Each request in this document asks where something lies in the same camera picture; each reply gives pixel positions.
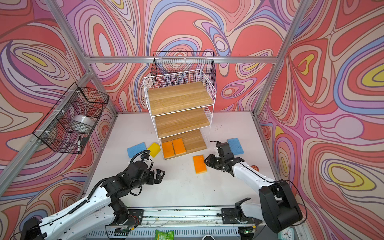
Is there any orange sponge with pale back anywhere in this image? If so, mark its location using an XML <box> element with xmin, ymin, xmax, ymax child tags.
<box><xmin>162</xmin><ymin>141</ymin><xmax>175</xmax><ymax>159</ymax></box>

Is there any yellow sponge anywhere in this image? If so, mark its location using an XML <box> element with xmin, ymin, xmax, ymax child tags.
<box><xmin>147</xmin><ymin>143</ymin><xmax>161</xmax><ymax>158</ymax></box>

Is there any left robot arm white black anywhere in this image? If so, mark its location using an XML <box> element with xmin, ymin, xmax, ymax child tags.
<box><xmin>19</xmin><ymin>150</ymin><xmax>166</xmax><ymax>240</ymax></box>

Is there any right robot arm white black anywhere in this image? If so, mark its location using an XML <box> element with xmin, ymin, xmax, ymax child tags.
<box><xmin>204</xmin><ymin>141</ymin><xmax>305</xmax><ymax>234</ymax></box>

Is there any blue sponge right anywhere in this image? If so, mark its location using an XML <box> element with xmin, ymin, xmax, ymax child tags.
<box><xmin>227</xmin><ymin>138</ymin><xmax>244</xmax><ymax>155</ymax></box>

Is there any blue sponge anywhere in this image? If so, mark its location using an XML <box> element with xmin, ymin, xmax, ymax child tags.
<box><xmin>127</xmin><ymin>143</ymin><xmax>147</xmax><ymax>159</ymax></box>
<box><xmin>227</xmin><ymin>138</ymin><xmax>244</xmax><ymax>155</ymax></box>

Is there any blue sponge left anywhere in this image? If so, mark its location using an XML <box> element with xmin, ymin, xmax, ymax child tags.
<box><xmin>127</xmin><ymin>143</ymin><xmax>147</xmax><ymax>159</ymax></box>

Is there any green snack packet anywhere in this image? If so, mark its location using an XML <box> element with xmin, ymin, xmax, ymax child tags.
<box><xmin>155</xmin><ymin>230</ymin><xmax>175</xmax><ymax>240</ymax></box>

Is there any black marker pen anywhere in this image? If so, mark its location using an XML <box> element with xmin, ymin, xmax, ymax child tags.
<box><xmin>77</xmin><ymin>136</ymin><xmax>82</xmax><ymax>154</ymax></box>

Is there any teal alarm clock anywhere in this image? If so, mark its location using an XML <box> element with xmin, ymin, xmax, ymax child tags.
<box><xmin>278</xmin><ymin>227</ymin><xmax>295</xmax><ymax>240</ymax></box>

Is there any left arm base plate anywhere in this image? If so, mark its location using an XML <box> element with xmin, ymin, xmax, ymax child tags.
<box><xmin>111</xmin><ymin>209</ymin><xmax>144</xmax><ymax>227</ymax></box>

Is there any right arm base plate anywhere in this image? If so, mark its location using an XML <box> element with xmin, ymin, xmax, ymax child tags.
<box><xmin>217</xmin><ymin>208</ymin><xmax>263</xmax><ymax>226</ymax></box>

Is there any white wire wooden shelf rack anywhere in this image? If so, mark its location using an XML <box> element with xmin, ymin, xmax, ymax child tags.
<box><xmin>143</xmin><ymin>70</ymin><xmax>217</xmax><ymax>160</ymax></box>

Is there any black wire basket left wall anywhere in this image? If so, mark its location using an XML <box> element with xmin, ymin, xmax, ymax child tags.
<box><xmin>33</xmin><ymin>83</ymin><xmax>109</xmax><ymax>155</ymax></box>

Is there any black wire basket wall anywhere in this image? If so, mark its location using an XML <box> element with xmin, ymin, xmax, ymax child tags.
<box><xmin>33</xmin><ymin>83</ymin><xmax>109</xmax><ymax>155</ymax></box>
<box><xmin>151</xmin><ymin>50</ymin><xmax>216</xmax><ymax>85</ymax></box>

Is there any black wire basket back wall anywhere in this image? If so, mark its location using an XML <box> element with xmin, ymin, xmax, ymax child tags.
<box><xmin>151</xmin><ymin>50</ymin><xmax>216</xmax><ymax>85</ymax></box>

